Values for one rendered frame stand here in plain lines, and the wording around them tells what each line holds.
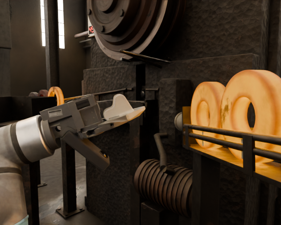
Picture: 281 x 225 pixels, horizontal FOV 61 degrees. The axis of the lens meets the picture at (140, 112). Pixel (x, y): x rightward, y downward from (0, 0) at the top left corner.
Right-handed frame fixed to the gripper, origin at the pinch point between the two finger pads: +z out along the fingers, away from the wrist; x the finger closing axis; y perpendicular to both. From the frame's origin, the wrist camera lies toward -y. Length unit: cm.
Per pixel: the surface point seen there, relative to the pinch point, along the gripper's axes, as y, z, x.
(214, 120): -5.6, 13.4, -6.7
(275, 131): -4.8, 13.7, -23.7
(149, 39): 18.7, 16.6, 35.7
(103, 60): 21, 1, 86
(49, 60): 125, -115, 717
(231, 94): -0.3, 15.1, -12.7
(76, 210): -60, -44, 92
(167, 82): 2.3, 16.0, 27.8
